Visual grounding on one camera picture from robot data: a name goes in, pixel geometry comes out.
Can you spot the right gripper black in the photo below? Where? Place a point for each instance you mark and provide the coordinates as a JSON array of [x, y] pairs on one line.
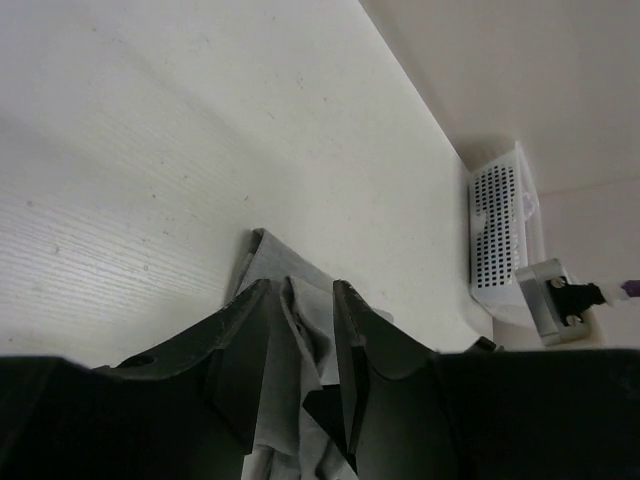
[[484, 345]]

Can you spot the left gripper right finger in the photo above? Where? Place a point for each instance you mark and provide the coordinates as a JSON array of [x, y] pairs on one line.
[[394, 420]]

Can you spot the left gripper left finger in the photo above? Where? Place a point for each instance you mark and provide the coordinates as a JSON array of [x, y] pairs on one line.
[[187, 408]]

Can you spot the grey tank top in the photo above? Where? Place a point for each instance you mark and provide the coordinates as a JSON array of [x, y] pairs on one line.
[[301, 358]]

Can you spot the white tank top in basket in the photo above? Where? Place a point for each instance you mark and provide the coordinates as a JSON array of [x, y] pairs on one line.
[[530, 205]]

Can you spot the white plastic basket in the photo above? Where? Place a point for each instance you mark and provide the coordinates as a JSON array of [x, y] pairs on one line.
[[501, 240]]

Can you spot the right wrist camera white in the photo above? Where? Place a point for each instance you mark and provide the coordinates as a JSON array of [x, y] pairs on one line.
[[541, 285]]

